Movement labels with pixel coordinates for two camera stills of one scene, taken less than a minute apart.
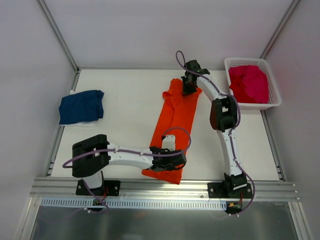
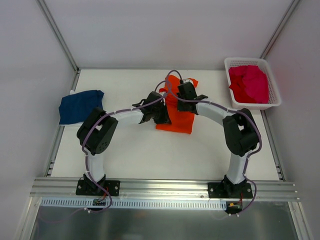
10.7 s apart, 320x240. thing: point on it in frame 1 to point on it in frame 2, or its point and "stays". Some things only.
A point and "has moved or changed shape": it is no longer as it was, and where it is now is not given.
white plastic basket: [251, 83] stays
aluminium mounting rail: [65, 189] stays
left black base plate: [113, 187] stays
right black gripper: [188, 86] to [182, 106]
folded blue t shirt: [85, 107] stays
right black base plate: [223, 190] stays
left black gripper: [177, 160] to [162, 116]
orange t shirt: [175, 117] has moved or changed shape
